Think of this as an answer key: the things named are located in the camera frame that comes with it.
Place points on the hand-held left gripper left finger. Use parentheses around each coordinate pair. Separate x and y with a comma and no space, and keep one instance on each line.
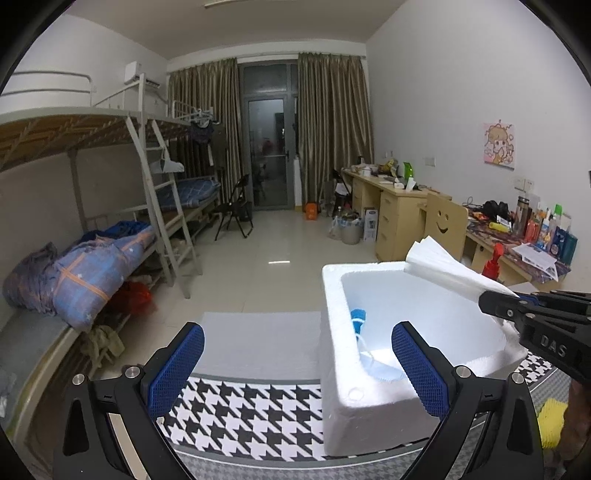
(178,364)

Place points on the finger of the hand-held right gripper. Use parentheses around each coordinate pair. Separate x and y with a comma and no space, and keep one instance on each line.
(563,297)
(498,302)

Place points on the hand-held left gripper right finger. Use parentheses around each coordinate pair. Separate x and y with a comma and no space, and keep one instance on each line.
(418,369)

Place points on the white tissue paper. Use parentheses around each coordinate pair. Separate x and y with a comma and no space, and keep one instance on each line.
(438,263)

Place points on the yellow sponge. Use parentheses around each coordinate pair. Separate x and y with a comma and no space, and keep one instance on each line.
(551,422)

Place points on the white foam box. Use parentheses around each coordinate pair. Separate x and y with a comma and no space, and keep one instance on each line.
(341,415)

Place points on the person's right hand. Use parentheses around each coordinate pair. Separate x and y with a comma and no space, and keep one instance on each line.
(575,415)

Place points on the white red pump lotion bottle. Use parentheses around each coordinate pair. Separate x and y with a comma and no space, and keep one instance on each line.
(491,270)

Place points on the white printed papers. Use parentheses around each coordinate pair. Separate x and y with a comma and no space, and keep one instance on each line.
(538,258)

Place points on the wooden desk with patterned top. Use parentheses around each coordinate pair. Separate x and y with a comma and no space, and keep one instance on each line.
(508,249)

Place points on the group of toiletry bottles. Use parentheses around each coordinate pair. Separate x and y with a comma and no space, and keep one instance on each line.
(554,230)

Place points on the yellow tube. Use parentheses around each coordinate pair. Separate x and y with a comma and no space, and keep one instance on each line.
(499,226)

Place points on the beige cloth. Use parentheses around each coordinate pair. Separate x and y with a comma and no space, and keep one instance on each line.
(104,344)

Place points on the black white houndstooth tablecloth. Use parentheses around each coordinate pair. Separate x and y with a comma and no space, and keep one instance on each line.
(240,415)

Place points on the red cloth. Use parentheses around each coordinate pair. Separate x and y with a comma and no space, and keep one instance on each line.
(131,297)

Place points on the black bag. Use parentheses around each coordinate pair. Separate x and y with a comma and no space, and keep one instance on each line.
(496,210)

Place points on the wooden chair with smiley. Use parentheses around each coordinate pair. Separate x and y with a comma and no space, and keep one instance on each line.
(445,226)

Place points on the blue plaid quilt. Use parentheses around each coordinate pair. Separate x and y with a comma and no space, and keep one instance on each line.
(92,272)

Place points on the wooden desk with drawers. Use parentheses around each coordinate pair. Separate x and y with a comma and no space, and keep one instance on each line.
(392,217)

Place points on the white blue carton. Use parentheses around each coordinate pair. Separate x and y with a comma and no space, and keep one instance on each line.
(371,225)

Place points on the green bottle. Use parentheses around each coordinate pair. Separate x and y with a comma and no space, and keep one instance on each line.
(407,170)

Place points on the clear plastic bag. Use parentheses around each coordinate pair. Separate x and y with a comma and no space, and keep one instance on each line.
(335,227)

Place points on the black folding chair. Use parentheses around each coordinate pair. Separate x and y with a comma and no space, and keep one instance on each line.
(233,207)

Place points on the white bunk bed ladder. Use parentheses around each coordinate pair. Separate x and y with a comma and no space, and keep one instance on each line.
(159,194)

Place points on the blue mattress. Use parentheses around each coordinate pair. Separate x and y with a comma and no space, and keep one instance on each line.
(194,189)

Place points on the orange bucket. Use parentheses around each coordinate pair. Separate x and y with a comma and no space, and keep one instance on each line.
(312,211)

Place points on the dark hanging clothes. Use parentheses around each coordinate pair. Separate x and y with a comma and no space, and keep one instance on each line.
(201,138)

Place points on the glass balcony door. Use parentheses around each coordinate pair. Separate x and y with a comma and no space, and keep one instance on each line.
(268,147)

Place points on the white metal bunk bed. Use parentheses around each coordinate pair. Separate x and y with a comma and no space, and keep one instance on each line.
(184,115)
(69,124)

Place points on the brown curtain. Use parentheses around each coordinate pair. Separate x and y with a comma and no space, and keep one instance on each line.
(207,101)
(332,106)

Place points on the white air conditioner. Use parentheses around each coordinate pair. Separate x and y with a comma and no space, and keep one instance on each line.
(136,71)

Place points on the white wall outlet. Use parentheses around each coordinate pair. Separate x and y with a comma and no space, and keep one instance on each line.
(524,184)

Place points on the cartoon wall poster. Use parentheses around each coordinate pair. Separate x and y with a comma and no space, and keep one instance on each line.
(498,145)

